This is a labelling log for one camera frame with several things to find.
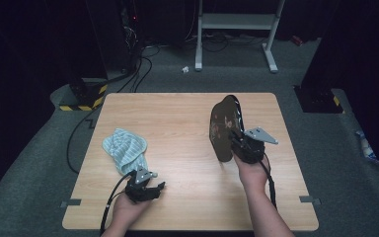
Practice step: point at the person's right hand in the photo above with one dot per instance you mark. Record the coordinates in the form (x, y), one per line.
(253, 176)

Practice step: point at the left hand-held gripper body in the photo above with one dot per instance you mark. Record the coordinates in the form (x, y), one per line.
(138, 191)

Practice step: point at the light blue striped towel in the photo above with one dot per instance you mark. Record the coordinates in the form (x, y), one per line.
(125, 149)

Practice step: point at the small red object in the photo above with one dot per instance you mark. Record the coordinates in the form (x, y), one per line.
(296, 40)

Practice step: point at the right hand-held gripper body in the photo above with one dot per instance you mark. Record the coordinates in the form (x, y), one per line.
(251, 149)

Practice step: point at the black equipment rack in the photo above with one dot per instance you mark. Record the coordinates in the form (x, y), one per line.
(130, 36)

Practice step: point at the grey tape strip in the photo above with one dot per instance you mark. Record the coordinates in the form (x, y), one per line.
(309, 199)
(71, 203)

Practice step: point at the plastic packet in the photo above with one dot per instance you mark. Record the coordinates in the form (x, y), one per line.
(366, 148)

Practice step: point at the white crumpled paper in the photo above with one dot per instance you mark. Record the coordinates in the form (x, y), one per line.
(185, 69)

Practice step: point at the person's left hand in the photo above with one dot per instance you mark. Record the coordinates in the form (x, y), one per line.
(128, 210)

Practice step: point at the yellow black striped stand base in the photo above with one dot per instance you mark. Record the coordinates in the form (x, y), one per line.
(85, 98)

